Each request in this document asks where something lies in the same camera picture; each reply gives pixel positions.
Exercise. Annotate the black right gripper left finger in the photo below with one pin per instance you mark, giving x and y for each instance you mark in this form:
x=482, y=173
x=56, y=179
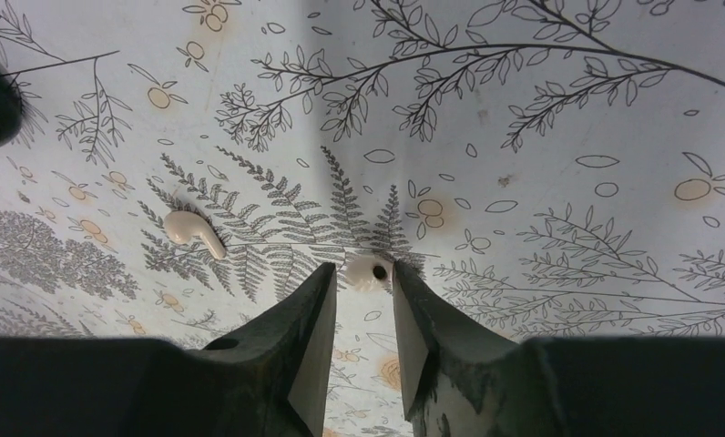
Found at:
x=268, y=377

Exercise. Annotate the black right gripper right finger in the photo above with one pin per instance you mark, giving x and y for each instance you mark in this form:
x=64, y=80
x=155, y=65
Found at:
x=458, y=378

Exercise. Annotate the beige earbud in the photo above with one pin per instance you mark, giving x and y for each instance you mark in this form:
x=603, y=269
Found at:
x=183, y=226
x=368, y=274

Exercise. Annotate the floral table mat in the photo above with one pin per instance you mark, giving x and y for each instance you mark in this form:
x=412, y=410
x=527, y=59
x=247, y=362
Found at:
x=552, y=168

